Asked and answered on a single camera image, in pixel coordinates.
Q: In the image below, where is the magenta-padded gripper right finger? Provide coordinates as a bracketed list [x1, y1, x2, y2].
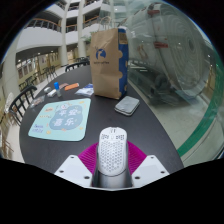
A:
[125, 140, 170, 188]

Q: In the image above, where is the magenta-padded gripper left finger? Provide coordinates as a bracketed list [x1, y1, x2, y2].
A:
[54, 141, 101, 189]

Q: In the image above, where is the white perforated computer mouse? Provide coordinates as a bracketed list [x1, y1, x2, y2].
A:
[97, 126, 129, 177]

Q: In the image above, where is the light teal printed mouse pad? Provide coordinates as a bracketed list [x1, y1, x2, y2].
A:
[27, 97, 92, 142]

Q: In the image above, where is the grey zip pouch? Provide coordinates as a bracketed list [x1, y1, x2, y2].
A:
[114, 95, 141, 117]

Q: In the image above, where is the clear plastic snack bag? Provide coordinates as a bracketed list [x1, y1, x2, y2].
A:
[29, 95, 46, 109]

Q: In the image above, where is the white and blue plastic packet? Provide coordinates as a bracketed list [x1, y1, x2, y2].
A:
[74, 83, 95, 98]

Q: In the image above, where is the white rectangular box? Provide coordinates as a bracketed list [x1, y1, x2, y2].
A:
[46, 88, 58, 98]

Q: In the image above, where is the flat orange packet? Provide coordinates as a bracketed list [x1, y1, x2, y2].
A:
[63, 82, 81, 92]

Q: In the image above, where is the black spindle-back chair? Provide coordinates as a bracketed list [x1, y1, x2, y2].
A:
[64, 60, 91, 73]
[8, 85, 38, 126]

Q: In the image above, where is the group of dark chairs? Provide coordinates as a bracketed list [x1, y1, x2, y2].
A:
[18, 64, 58, 91]

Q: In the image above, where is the brown paper bag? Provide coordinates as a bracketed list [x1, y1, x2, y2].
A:
[89, 16, 130, 101]

